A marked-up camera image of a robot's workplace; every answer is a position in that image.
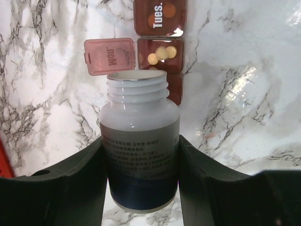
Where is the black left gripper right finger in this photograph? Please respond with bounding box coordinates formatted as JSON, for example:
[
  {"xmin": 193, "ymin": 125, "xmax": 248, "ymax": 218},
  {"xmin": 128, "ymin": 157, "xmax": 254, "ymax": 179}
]
[{"xmin": 179, "ymin": 137, "xmax": 301, "ymax": 226}]

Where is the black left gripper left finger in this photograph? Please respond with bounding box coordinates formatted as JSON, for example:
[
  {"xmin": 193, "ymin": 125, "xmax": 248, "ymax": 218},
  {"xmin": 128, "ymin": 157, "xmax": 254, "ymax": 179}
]
[{"xmin": 0, "ymin": 138, "xmax": 107, "ymax": 226}]

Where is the white pill bottle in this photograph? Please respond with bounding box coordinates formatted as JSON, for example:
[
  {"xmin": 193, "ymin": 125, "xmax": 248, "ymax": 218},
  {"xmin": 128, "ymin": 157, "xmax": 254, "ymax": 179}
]
[{"xmin": 99, "ymin": 70, "xmax": 180, "ymax": 213}]

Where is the red weekly pill organizer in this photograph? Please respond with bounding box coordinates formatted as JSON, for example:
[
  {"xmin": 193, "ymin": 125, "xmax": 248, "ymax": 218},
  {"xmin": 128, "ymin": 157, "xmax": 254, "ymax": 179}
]
[{"xmin": 84, "ymin": 0, "xmax": 187, "ymax": 105}]

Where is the red plastic shopping basket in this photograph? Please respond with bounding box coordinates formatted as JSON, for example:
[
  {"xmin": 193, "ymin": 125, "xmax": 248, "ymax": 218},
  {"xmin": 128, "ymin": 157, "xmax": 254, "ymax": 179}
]
[{"xmin": 0, "ymin": 140, "xmax": 15, "ymax": 178}]

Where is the round yellow pill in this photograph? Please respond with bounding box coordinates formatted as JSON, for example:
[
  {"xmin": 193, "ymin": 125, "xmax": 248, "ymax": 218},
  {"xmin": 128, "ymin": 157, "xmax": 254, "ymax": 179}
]
[
  {"xmin": 147, "ymin": 53, "xmax": 158, "ymax": 65},
  {"xmin": 155, "ymin": 46, "xmax": 168, "ymax": 60},
  {"xmin": 166, "ymin": 46, "xmax": 177, "ymax": 59}
]

